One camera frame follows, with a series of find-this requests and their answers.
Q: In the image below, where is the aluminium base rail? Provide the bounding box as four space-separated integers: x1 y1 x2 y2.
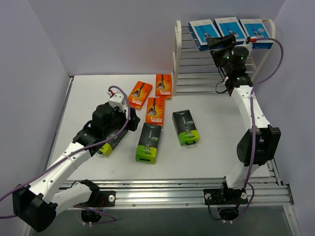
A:
41 178 295 211

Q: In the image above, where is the black green razor box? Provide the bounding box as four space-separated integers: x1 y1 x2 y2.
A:
97 129 128 157
172 110 200 146
135 123 161 164

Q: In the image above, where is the blue white Harry's razor box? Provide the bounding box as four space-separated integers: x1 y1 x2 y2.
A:
214 17 247 42

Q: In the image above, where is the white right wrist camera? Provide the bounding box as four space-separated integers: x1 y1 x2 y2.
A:
241 37 257 54

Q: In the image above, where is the orange Gillette razor box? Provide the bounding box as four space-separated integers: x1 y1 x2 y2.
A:
145 97 165 126
155 74 172 99
128 81 153 109

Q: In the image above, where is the cream metal wire shelf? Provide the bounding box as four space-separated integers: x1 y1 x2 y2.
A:
171 19 276 97

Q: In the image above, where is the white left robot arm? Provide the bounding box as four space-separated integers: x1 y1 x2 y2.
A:
12 102 140 232

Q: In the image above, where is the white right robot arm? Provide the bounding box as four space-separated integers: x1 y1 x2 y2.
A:
206 34 281 205

